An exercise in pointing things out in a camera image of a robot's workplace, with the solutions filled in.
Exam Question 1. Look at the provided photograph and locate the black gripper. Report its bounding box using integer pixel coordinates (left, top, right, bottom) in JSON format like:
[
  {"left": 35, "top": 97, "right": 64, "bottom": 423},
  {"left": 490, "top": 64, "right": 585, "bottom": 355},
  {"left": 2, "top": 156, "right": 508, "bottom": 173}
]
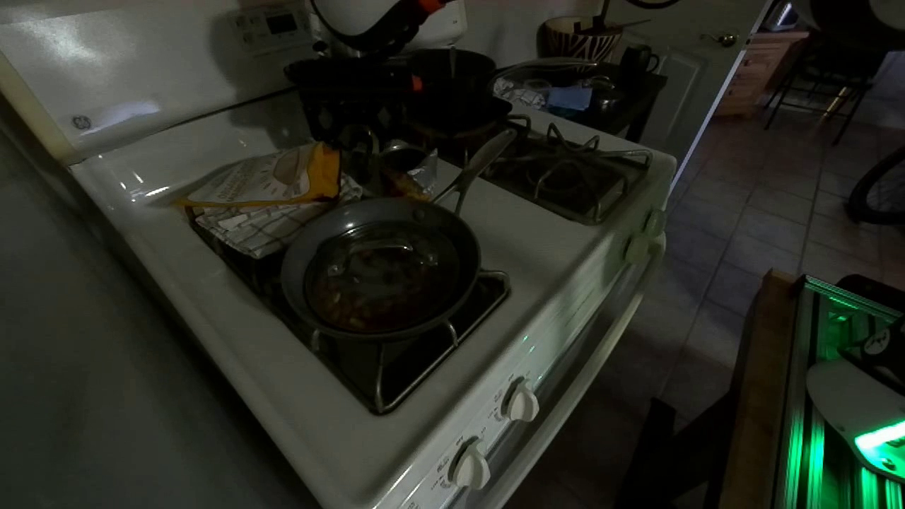
[{"left": 281, "top": 49, "right": 419, "bottom": 184}]

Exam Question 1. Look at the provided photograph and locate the black cooking pot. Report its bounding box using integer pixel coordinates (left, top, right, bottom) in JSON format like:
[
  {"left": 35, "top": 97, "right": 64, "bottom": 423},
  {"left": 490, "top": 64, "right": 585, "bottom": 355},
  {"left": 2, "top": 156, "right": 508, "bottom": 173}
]
[{"left": 401, "top": 44, "right": 517, "bottom": 141}]

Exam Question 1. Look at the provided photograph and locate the small metal cup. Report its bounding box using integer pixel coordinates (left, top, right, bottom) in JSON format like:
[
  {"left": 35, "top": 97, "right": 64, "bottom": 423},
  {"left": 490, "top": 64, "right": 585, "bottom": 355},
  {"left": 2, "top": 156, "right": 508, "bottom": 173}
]
[{"left": 376, "top": 141, "right": 442, "bottom": 201}]

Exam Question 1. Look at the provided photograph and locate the grey frying pan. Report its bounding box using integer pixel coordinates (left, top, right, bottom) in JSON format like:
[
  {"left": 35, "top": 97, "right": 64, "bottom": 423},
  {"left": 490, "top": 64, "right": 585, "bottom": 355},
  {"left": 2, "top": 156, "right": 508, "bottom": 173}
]
[{"left": 278, "top": 125, "right": 523, "bottom": 346}]

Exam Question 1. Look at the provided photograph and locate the white GE gas stove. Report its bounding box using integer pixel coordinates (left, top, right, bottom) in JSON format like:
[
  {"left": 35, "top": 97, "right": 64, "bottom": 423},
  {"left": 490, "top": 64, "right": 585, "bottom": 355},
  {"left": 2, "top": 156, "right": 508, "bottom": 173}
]
[{"left": 0, "top": 0, "right": 681, "bottom": 509}]

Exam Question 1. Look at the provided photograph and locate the black burner grate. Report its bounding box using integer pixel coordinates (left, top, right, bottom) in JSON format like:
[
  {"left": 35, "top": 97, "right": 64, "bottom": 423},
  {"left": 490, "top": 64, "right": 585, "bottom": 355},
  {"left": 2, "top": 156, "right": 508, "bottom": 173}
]
[
  {"left": 187, "top": 201, "right": 516, "bottom": 418},
  {"left": 387, "top": 109, "right": 657, "bottom": 228}
]

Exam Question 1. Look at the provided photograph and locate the blue cloth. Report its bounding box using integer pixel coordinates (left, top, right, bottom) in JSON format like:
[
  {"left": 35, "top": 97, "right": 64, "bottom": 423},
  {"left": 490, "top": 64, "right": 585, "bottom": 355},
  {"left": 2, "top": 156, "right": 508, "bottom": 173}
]
[{"left": 542, "top": 83, "right": 596, "bottom": 118}]

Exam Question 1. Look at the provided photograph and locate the striped woven basket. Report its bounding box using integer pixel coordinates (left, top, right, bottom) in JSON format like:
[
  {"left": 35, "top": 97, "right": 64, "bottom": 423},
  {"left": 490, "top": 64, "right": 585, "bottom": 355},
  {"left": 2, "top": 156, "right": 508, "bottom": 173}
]
[{"left": 534, "top": 10, "right": 631, "bottom": 64}]

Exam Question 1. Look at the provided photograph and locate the black mug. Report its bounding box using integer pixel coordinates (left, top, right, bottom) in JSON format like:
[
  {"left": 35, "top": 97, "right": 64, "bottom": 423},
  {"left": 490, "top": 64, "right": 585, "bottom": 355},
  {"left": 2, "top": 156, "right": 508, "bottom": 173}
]
[{"left": 613, "top": 43, "right": 664, "bottom": 91}]

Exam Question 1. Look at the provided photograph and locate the white stove knob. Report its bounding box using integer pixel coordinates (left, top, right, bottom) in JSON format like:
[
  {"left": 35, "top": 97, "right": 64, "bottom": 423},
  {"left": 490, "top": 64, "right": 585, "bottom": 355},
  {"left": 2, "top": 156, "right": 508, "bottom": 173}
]
[
  {"left": 443, "top": 436, "right": 494, "bottom": 495},
  {"left": 499, "top": 375, "right": 542, "bottom": 428}
]

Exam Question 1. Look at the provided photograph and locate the wooden cabinet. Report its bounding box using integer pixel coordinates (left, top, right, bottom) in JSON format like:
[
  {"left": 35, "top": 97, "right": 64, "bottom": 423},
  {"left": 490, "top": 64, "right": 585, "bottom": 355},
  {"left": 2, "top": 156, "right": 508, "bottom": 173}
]
[{"left": 718, "top": 26, "right": 815, "bottom": 122}]

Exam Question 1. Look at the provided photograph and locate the wooden board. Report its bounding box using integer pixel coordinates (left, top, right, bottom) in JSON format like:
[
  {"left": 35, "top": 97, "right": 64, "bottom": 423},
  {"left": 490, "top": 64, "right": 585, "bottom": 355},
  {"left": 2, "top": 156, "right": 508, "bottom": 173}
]
[{"left": 712, "top": 268, "right": 807, "bottom": 509}]

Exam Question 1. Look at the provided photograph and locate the black chair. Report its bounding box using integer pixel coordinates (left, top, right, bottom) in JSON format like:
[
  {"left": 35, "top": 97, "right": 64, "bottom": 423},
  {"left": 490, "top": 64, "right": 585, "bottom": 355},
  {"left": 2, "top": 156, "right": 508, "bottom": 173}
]
[{"left": 762, "top": 0, "right": 903, "bottom": 148}]

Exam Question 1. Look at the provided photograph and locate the dark bicycle wheel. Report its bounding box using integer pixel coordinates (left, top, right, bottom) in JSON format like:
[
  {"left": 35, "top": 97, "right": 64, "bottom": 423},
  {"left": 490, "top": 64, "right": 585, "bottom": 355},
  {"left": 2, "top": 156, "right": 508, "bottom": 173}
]
[{"left": 839, "top": 148, "right": 905, "bottom": 228}]

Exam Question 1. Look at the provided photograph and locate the green lit equipment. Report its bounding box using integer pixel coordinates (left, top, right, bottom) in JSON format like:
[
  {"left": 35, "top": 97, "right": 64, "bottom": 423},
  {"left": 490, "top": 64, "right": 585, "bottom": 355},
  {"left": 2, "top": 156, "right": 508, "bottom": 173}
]
[{"left": 769, "top": 272, "right": 905, "bottom": 509}]

